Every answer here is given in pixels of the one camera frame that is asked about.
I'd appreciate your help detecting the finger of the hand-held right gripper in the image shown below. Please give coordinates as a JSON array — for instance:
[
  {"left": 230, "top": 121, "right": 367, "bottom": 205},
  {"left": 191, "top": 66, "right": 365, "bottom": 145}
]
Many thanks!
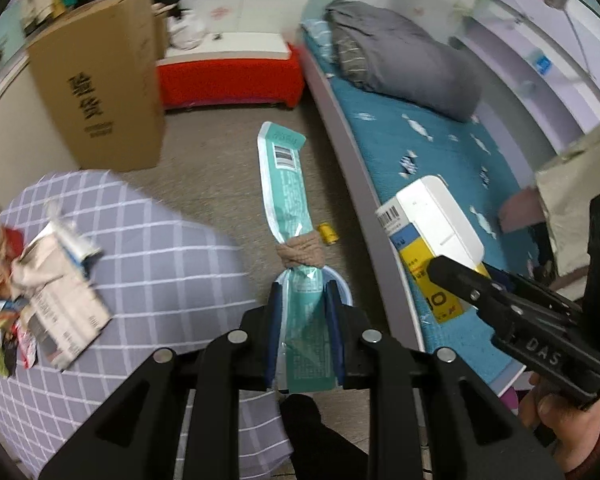
[
  {"left": 484, "top": 264, "right": 583, "bottom": 313},
  {"left": 426, "top": 255, "right": 531, "bottom": 341}
]

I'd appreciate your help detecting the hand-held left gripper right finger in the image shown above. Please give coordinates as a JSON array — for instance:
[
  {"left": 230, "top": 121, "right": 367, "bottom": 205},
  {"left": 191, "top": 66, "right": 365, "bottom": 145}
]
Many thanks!
[{"left": 324, "top": 280, "right": 563, "bottom": 480}]

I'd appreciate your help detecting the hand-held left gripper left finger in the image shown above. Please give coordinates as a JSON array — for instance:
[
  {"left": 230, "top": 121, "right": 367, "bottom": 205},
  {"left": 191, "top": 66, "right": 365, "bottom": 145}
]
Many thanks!
[{"left": 39, "top": 282, "right": 286, "bottom": 480}]

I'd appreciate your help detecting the white plastic bin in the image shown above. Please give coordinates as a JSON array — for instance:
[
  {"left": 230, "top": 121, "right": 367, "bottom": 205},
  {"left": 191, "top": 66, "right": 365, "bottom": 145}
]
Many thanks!
[{"left": 271, "top": 266, "right": 353, "bottom": 307}]

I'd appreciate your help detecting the white box with yellow label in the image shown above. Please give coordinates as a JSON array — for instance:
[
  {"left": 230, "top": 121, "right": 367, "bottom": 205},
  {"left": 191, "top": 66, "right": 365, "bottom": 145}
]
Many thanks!
[{"left": 375, "top": 175, "right": 486, "bottom": 323}]

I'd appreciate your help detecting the beige cloth band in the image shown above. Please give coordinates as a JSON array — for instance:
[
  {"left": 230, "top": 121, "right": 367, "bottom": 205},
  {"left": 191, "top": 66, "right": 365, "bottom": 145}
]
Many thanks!
[{"left": 275, "top": 232, "right": 327, "bottom": 268}]

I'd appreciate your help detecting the teal plastic wrapper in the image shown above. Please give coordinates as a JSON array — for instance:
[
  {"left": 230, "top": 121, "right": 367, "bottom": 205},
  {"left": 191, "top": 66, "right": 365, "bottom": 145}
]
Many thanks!
[{"left": 257, "top": 121, "right": 338, "bottom": 393}]

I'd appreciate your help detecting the person's right hand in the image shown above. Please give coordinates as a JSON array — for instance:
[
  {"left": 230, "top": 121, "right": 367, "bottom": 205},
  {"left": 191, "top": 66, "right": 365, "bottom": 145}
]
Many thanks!
[{"left": 519, "top": 374, "right": 600, "bottom": 477}]

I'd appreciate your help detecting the pink cloth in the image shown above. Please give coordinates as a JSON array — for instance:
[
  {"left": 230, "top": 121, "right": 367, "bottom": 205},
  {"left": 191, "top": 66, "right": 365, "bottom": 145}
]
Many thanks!
[{"left": 497, "top": 185, "right": 548, "bottom": 233}]

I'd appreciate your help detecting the beige bag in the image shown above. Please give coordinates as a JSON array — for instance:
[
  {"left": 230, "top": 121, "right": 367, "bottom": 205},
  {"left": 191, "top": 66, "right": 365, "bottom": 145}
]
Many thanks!
[{"left": 535, "top": 110, "right": 600, "bottom": 277}]

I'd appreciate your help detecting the checked grey tablecloth table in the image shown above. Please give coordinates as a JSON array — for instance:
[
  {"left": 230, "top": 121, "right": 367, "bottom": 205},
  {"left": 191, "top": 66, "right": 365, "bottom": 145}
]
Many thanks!
[{"left": 0, "top": 170, "right": 292, "bottom": 480}]

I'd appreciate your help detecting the bed with teal sheet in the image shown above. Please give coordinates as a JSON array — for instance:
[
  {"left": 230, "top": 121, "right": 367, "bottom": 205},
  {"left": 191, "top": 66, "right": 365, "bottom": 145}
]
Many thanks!
[{"left": 302, "top": 20, "right": 551, "bottom": 386}]

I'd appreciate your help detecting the grey quilt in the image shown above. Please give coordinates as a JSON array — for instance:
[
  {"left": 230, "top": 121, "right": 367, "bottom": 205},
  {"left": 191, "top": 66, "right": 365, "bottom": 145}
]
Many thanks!
[{"left": 325, "top": 1, "right": 483, "bottom": 123}]

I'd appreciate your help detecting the red storage box white lid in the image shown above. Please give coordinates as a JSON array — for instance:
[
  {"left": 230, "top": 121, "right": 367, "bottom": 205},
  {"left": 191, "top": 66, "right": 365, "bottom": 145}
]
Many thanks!
[{"left": 155, "top": 32, "right": 306, "bottom": 111}]

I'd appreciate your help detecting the large cardboard box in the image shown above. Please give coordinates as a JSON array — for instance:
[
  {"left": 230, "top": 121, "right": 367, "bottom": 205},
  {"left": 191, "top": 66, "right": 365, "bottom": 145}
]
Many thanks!
[{"left": 26, "top": 0, "right": 167, "bottom": 173}]

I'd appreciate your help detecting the white plastic bag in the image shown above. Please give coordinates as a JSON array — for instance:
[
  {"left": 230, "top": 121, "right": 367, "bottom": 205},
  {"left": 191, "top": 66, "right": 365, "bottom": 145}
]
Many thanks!
[{"left": 167, "top": 10, "right": 206, "bottom": 51}]

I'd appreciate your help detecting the beige cabinet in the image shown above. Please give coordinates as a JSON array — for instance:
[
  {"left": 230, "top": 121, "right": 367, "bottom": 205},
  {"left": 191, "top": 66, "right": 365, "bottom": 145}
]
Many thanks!
[{"left": 0, "top": 50, "right": 81, "bottom": 241}]

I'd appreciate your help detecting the grey bed frame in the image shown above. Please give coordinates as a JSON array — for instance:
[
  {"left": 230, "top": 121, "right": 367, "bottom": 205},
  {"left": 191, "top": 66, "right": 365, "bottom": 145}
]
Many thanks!
[{"left": 299, "top": 0, "right": 527, "bottom": 403}]

